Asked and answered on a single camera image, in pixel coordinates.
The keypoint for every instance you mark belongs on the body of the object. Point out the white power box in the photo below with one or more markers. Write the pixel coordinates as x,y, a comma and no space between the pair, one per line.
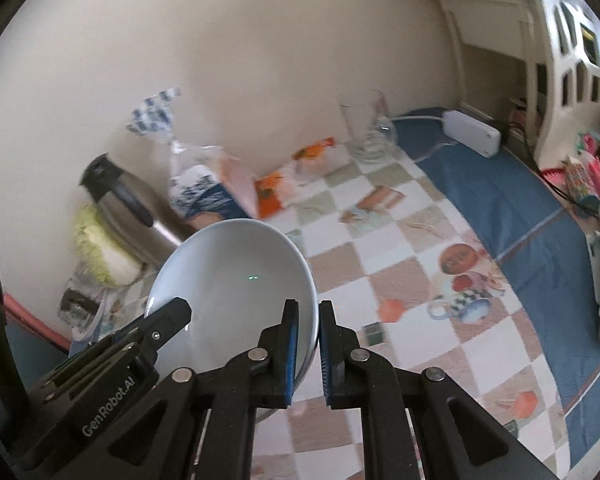
472,132

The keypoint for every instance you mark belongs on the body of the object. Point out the bagged toast bread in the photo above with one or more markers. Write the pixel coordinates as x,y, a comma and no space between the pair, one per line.
200,190

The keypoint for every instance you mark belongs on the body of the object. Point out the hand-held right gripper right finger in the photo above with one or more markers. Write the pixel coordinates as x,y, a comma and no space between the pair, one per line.
327,360

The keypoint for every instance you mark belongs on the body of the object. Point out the clear glass jar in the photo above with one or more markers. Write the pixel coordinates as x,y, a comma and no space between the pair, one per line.
80,301

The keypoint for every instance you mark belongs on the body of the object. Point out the stainless steel thermos jug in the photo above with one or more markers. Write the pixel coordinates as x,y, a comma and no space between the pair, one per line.
130,220

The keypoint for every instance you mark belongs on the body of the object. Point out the napa cabbage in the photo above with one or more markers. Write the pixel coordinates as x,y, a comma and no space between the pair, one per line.
105,260

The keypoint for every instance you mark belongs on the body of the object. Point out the clear glass cup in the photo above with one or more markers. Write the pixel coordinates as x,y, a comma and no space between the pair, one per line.
87,327
87,277

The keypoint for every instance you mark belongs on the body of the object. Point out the white cutout rack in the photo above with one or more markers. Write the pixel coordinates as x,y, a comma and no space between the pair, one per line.
555,85

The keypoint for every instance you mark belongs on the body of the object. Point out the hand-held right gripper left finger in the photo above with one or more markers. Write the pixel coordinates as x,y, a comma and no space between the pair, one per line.
291,350

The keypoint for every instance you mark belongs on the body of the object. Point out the white plastic chair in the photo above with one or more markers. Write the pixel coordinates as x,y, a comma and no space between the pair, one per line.
452,50

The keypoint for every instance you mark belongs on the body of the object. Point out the clear glass mug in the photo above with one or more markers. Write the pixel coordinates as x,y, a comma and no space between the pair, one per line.
365,130

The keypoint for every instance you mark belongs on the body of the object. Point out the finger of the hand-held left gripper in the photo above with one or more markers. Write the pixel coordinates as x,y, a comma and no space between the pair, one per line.
165,320

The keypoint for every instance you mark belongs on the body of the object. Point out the pale grey bowl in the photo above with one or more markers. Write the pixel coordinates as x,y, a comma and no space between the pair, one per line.
230,280

